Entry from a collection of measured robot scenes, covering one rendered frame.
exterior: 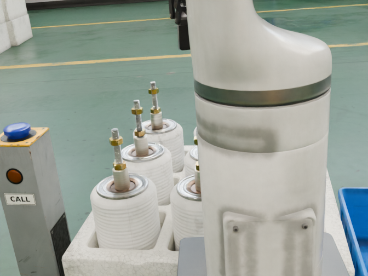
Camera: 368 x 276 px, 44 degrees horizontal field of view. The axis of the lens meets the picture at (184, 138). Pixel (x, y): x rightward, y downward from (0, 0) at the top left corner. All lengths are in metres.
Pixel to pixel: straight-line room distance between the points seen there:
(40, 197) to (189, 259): 0.37
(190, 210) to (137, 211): 0.08
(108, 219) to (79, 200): 0.54
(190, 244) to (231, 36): 0.24
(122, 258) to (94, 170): 0.70
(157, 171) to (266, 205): 0.45
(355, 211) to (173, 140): 0.38
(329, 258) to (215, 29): 0.25
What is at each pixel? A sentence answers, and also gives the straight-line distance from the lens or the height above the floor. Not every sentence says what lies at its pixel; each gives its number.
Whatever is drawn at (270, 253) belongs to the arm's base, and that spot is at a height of 0.37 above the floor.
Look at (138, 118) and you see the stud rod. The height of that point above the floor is 0.31.
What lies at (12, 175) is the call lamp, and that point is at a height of 0.27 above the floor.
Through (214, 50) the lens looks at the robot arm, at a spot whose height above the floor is 0.51.
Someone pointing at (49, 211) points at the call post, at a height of 0.19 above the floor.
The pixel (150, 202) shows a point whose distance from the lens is 0.66.
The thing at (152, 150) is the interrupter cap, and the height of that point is 0.25.
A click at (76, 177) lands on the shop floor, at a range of 1.31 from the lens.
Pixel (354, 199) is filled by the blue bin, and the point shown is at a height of 0.10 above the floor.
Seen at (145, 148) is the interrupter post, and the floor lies 0.26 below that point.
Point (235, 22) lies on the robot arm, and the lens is 0.26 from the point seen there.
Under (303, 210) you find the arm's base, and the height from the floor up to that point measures 0.40.
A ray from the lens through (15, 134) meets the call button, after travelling 0.73.
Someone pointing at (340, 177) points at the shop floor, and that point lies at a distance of 1.23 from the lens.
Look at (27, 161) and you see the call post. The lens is 0.72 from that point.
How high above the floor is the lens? 0.56
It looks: 22 degrees down
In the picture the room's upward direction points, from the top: 5 degrees counter-clockwise
